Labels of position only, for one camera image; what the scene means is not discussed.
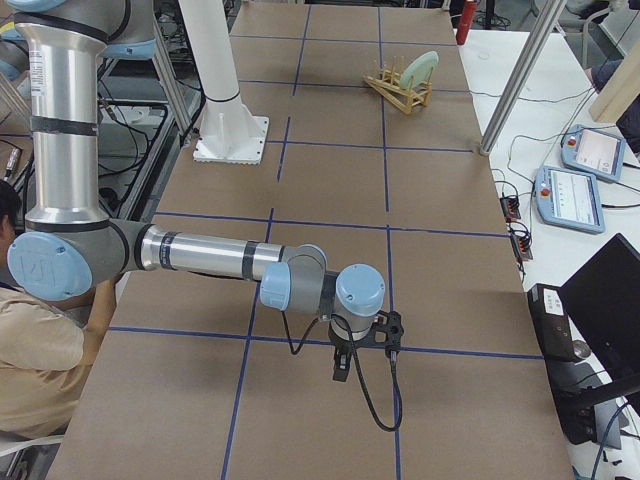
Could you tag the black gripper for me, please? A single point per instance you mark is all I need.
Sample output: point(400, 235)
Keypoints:
point(342, 345)

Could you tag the light green plate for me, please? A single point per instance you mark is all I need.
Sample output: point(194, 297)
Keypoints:
point(419, 70)

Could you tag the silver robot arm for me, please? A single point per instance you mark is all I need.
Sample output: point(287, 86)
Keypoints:
point(70, 244)

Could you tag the near orange black connector box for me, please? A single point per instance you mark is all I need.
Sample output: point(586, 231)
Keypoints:
point(521, 244)

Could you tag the orange black connector box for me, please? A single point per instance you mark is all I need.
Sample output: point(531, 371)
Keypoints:
point(510, 206)
point(521, 244)

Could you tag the black computer box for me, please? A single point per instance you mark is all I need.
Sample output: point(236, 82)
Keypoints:
point(555, 325)

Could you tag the far orange black connector box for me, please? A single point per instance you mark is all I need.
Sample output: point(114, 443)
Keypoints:
point(510, 206)

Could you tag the black monitor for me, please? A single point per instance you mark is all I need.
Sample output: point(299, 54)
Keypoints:
point(602, 300)

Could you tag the near teach pendant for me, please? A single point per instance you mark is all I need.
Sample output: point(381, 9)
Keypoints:
point(569, 199)

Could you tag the teach pendant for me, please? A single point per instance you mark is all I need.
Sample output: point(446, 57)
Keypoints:
point(569, 199)
point(593, 151)

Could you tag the wooden dish rack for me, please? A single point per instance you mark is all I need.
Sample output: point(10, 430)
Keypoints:
point(386, 83)

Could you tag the person in beige shirt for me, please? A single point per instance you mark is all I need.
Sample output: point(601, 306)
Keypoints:
point(47, 351)

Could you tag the far teach pendant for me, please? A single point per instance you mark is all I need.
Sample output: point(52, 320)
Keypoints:
point(593, 151)

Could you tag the red bottle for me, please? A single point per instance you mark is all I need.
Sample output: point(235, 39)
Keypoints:
point(466, 21)

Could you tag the wooden board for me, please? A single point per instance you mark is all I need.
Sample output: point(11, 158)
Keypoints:
point(620, 90)

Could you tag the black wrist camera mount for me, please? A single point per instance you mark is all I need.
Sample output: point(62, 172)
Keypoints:
point(387, 331)

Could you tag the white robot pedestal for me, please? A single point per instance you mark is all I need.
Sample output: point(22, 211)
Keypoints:
point(228, 132)

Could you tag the aluminium frame post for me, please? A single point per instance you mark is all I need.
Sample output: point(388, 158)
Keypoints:
point(527, 59)

